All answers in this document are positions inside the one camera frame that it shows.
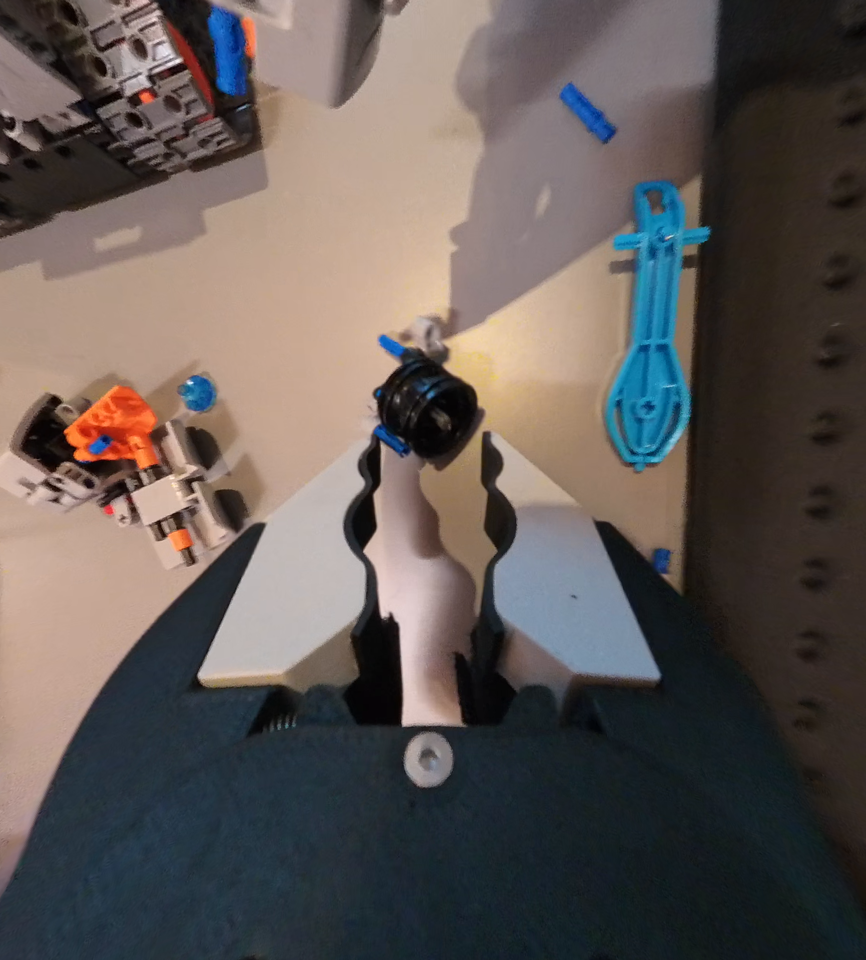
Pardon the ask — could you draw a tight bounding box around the grey axle connector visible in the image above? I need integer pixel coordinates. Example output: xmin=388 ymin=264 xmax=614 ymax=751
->
xmin=403 ymin=311 xmax=458 ymax=355

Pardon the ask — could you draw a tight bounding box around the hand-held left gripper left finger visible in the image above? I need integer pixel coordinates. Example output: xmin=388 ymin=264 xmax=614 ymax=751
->
xmin=196 ymin=435 xmax=404 ymax=709

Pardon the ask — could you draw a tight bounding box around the blue connector pin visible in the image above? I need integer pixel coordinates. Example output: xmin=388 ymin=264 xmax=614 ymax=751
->
xmin=558 ymin=83 xmax=618 ymax=145

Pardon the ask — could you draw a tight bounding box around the light blue paddle piece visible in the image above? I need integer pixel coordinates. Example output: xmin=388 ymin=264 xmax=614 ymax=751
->
xmin=601 ymin=180 xmax=714 ymax=474

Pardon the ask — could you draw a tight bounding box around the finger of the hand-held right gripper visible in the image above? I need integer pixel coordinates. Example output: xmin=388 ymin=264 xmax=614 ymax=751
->
xmin=253 ymin=0 xmax=392 ymax=109

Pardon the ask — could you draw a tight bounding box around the small grey orange brick assembly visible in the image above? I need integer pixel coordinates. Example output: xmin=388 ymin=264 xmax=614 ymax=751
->
xmin=0 ymin=383 xmax=249 ymax=574

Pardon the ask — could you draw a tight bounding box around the black dimpled foam mat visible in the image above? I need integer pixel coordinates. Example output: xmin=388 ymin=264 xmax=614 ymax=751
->
xmin=681 ymin=0 xmax=866 ymax=960

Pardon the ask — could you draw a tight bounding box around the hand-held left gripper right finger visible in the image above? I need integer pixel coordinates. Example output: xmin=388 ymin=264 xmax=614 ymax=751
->
xmin=468 ymin=432 xmax=662 ymax=709

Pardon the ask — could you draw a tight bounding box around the large grey tracked brick vehicle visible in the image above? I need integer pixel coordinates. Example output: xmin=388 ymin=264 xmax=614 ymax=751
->
xmin=0 ymin=0 xmax=266 ymax=244

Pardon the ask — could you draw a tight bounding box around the blue transparent round stud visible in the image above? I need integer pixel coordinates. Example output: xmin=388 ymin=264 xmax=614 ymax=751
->
xmin=178 ymin=375 xmax=221 ymax=417

